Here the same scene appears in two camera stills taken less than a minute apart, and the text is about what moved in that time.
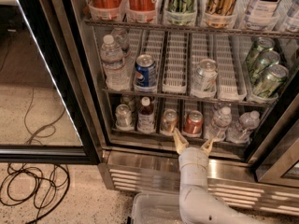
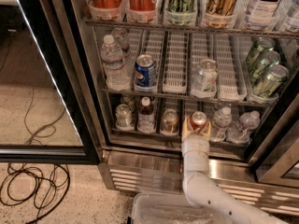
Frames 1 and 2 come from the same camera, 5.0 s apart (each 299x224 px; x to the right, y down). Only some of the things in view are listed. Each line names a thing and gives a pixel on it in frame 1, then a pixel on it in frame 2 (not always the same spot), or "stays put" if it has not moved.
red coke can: x=193 y=121 stays put
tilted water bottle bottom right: x=240 y=133 stays put
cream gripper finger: x=180 y=143 to x=187 y=129
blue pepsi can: x=146 y=74 stays put
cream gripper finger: x=207 y=146 to x=206 y=134
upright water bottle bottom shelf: x=220 y=120 stays put
